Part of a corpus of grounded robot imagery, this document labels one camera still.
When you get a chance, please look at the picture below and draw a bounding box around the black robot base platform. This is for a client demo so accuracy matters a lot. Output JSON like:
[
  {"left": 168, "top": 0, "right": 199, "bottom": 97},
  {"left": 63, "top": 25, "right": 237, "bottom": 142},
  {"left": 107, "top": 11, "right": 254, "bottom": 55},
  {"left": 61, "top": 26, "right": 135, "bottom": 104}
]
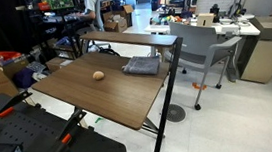
[{"left": 0, "top": 82, "right": 127, "bottom": 152}]

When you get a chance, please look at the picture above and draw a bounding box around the brown wooden table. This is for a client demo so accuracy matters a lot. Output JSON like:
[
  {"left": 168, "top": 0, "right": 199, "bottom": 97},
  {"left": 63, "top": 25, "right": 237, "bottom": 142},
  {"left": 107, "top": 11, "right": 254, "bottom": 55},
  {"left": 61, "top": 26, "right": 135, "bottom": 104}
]
[{"left": 66, "top": 27, "right": 196, "bottom": 152}]

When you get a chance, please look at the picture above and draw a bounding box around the beige cabinet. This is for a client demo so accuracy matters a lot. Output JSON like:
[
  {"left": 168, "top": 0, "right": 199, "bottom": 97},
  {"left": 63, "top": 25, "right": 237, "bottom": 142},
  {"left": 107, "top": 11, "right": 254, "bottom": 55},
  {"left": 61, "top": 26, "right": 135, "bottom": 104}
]
[{"left": 235, "top": 15, "right": 272, "bottom": 87}]

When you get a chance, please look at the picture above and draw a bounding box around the round tan cookie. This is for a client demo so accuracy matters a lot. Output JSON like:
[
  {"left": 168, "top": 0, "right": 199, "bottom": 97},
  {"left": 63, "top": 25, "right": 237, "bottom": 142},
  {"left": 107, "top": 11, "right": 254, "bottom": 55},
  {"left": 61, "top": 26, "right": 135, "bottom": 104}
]
[{"left": 91, "top": 70, "right": 106, "bottom": 82}]

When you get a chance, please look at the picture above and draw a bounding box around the grey keypad device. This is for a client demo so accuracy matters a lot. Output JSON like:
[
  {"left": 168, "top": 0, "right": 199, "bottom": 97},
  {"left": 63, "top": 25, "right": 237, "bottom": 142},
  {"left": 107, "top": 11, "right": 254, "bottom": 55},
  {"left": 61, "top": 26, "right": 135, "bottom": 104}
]
[{"left": 25, "top": 59, "right": 48, "bottom": 75}]

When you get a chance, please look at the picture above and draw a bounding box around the green box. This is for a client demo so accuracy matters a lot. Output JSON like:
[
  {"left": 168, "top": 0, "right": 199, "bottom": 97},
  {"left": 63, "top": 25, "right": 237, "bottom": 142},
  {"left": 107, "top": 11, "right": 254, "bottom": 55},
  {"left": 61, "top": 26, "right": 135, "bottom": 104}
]
[{"left": 46, "top": 0, "right": 74, "bottom": 10}]

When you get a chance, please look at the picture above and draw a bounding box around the white work table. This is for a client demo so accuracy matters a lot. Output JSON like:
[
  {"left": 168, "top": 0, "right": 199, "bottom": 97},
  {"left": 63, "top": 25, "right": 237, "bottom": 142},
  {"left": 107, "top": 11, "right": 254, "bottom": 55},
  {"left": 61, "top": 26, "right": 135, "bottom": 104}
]
[{"left": 144, "top": 10, "right": 262, "bottom": 48}]

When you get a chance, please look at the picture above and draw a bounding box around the orange plastic bin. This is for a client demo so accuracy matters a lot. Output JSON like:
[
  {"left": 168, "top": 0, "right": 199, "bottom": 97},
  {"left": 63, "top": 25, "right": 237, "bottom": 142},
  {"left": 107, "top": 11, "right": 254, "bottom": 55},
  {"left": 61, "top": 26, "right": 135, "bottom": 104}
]
[{"left": 0, "top": 49, "right": 23, "bottom": 63}]

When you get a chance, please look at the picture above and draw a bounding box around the seated person white shirt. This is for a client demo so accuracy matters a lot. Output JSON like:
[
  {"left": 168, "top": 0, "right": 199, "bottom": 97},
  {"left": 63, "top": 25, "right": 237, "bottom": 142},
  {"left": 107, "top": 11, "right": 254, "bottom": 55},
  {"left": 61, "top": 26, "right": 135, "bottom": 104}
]
[{"left": 73, "top": 0, "right": 99, "bottom": 22}]

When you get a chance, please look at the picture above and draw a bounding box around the colourful toy pile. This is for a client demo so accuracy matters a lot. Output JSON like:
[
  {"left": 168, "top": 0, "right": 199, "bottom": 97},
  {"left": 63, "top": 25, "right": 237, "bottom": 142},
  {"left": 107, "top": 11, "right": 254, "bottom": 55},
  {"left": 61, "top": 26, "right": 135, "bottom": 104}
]
[{"left": 149, "top": 12, "right": 185, "bottom": 27}]

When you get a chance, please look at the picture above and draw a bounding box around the wooden desk with clutter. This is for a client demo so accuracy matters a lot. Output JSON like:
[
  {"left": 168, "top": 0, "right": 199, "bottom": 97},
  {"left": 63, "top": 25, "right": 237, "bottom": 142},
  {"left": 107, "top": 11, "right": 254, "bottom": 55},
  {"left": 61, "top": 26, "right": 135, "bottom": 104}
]
[{"left": 79, "top": 23, "right": 179, "bottom": 56}]

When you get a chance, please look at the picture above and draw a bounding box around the small cardboard box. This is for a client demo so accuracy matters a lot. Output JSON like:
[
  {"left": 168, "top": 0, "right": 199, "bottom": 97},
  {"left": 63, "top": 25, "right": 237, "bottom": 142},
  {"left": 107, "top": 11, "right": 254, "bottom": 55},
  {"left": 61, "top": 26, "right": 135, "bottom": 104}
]
[{"left": 102, "top": 17, "right": 130, "bottom": 35}]

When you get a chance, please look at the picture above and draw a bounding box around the grey plastic chair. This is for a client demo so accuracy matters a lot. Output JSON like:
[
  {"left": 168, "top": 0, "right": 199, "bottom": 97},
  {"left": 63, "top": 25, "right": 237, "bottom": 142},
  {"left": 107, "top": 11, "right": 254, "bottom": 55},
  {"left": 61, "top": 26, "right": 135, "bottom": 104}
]
[{"left": 167, "top": 15, "right": 249, "bottom": 113}]

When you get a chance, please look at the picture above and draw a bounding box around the dark blue bag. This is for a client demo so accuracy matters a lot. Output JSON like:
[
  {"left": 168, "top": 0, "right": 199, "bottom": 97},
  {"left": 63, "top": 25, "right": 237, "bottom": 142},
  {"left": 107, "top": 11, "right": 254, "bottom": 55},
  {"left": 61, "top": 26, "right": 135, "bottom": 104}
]
[{"left": 11, "top": 65, "right": 40, "bottom": 91}]

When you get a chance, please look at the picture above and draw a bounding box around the large open cardboard box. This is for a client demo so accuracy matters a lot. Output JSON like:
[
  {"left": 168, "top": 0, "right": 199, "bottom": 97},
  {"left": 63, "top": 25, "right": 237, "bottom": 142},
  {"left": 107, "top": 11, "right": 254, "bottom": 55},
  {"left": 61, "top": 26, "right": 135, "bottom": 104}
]
[{"left": 115, "top": 4, "right": 136, "bottom": 29}]

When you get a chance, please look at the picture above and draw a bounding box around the flat cardboard box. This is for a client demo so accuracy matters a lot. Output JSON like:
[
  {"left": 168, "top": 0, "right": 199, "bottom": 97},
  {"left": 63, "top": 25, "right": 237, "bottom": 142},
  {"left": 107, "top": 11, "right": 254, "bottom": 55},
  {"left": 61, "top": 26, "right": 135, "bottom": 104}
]
[{"left": 44, "top": 55, "right": 74, "bottom": 74}]

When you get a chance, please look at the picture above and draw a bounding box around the black clamp orange handle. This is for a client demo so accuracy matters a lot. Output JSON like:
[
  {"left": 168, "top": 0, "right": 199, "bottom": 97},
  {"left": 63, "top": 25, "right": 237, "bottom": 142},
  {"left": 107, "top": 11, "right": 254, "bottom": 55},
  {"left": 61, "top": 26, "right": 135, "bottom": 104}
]
[
  {"left": 53, "top": 107, "right": 90, "bottom": 147},
  {"left": 0, "top": 89, "right": 35, "bottom": 117}
]

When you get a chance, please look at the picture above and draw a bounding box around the tan box with slot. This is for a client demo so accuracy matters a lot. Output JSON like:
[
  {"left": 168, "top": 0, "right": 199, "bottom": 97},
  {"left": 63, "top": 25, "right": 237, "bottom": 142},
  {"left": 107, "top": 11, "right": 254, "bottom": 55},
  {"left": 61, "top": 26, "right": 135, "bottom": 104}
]
[{"left": 195, "top": 11, "right": 217, "bottom": 29}]

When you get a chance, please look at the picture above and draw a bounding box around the black storage rack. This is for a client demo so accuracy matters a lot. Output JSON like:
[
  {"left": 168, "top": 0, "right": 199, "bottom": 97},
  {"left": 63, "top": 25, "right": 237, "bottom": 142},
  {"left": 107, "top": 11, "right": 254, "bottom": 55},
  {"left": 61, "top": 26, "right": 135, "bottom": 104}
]
[{"left": 14, "top": 0, "right": 88, "bottom": 65}]

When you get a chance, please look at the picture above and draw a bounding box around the grey terry towel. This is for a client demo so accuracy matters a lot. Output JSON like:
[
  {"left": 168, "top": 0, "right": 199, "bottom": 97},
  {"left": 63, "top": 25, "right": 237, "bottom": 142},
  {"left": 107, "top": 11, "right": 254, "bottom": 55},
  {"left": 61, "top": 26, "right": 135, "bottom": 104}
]
[{"left": 120, "top": 54, "right": 162, "bottom": 78}]

